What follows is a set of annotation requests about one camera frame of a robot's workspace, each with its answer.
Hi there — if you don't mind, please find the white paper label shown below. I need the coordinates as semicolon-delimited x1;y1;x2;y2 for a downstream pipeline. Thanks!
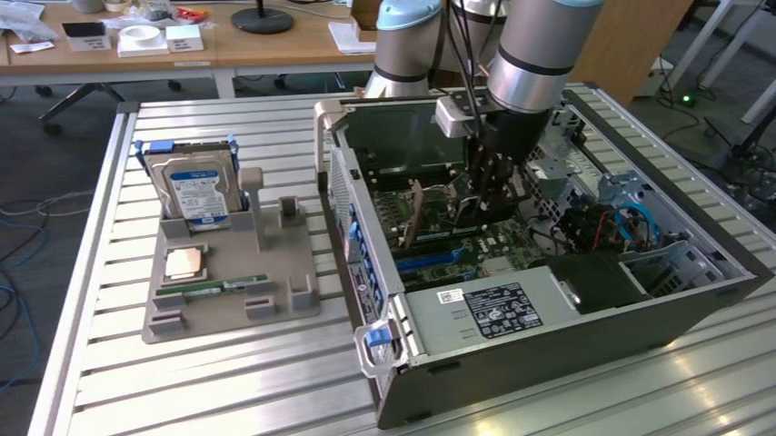
9;40;58;55

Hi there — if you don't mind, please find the grey open PC case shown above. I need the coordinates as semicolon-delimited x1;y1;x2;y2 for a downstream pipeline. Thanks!
312;81;776;431

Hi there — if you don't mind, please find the grey plastic parts rack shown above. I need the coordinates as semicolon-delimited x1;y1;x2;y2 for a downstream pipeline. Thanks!
141;166;324;345

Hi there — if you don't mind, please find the white paper stack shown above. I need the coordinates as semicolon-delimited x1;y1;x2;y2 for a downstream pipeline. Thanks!
327;20;379;56

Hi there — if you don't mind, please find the white table frame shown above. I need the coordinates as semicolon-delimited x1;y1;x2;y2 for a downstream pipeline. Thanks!
664;0;776;126

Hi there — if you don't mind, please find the green graphics card black fan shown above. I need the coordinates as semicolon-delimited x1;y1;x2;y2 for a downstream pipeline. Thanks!
401;179;520;250

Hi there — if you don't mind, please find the blue floor cable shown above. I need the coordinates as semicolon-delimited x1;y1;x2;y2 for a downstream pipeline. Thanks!
0;217;47;391

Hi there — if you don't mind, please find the beige case handle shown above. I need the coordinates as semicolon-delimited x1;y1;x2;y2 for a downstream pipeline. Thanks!
353;317;409;379
313;101;347;134

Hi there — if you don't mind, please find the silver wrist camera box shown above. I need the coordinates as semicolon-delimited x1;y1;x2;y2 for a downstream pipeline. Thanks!
435;96;491;138

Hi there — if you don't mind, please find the black office chair base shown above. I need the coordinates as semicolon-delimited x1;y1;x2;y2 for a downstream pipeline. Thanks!
34;79;185;135

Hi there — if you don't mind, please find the blue expansion card retainer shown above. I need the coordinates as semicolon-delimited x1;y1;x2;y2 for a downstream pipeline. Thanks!
344;202;385;314

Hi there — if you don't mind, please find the white tape roll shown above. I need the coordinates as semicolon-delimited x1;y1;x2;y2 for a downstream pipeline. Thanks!
120;25;164;46

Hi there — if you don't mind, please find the white box with black lid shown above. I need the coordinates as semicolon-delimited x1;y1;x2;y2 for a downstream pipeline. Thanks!
62;21;113;52

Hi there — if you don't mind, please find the white floor cable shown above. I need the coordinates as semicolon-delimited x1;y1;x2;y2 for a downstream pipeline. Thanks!
0;190;93;218

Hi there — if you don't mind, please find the clear plastic bag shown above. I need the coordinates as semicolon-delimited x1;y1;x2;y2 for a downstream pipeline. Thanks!
0;0;59;43

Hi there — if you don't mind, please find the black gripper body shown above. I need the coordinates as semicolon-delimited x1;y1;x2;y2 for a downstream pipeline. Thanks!
479;106;551;158

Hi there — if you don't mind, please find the wooden desk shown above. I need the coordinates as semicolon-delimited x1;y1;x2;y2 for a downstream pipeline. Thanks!
216;0;547;87
0;0;220;87

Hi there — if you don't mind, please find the black wire bundle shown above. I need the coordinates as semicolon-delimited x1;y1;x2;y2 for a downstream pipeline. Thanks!
556;206;599;254

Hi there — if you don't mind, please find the silver CPU chip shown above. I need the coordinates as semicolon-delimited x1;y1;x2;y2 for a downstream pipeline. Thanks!
165;247;205;281

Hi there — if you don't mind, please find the flat white box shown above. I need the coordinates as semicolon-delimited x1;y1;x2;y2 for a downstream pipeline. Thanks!
117;35;172;59

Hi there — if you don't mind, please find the red wire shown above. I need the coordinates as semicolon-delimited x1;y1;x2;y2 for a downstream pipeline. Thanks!
596;212;615;252

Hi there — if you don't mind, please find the wooden cabinet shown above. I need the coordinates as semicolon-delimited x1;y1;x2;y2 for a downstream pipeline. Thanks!
567;0;694;106

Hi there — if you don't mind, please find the green RAM stick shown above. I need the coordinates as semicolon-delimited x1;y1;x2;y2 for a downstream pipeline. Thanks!
417;223;487;246
156;273;270;296

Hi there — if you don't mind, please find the metal disk bay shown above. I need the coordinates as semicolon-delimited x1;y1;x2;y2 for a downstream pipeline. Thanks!
618;239;730;301

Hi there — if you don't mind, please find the blue wire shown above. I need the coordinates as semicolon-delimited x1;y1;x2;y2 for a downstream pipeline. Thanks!
612;204;664;252

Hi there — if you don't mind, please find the hard disk with blue carrier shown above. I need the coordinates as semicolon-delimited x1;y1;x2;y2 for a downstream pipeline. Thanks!
133;134;248;233

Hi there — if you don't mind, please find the grey power supply unit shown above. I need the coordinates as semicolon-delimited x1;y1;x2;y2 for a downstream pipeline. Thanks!
404;265;587;358

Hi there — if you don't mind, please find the white cube box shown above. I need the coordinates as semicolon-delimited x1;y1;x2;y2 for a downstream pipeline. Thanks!
165;25;205;55

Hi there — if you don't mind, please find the black round lamp base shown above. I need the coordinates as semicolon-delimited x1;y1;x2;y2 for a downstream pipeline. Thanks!
230;0;297;35

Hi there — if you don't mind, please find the perforated metal drive cage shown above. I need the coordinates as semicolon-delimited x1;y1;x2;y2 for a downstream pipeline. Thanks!
527;106;612;222

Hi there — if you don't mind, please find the black RAM slot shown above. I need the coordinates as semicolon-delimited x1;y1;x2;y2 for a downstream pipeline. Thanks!
363;162;447;173
368;172;453;184
371;177;455;190
364;166;449;179

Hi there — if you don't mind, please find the brown cardboard box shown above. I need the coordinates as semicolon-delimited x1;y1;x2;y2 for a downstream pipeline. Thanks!
349;0;383;32

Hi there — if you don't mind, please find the green motherboard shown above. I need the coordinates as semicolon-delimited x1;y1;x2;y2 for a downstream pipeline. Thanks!
361;156;547;294

